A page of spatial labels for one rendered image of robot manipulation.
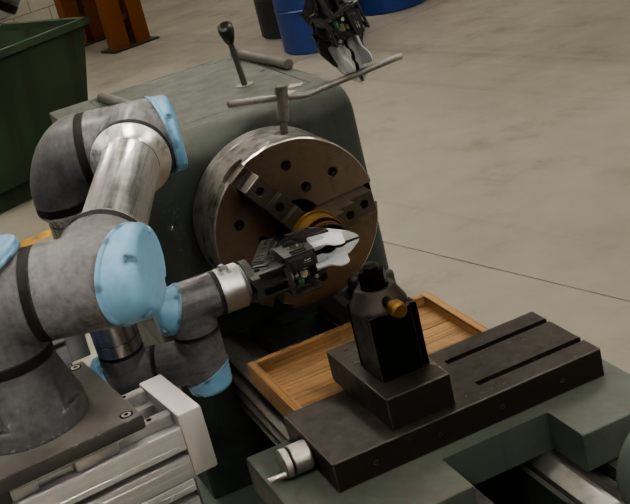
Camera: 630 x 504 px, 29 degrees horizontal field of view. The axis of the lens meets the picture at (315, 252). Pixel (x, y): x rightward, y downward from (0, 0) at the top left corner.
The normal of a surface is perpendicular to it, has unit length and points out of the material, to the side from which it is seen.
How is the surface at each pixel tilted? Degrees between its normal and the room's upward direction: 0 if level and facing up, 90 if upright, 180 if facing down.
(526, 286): 0
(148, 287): 91
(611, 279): 0
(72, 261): 41
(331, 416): 0
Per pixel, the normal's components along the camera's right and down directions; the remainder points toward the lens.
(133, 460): 0.48, 0.22
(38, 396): 0.54, -0.14
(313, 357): -0.22, -0.91
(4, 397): -0.03, 0.07
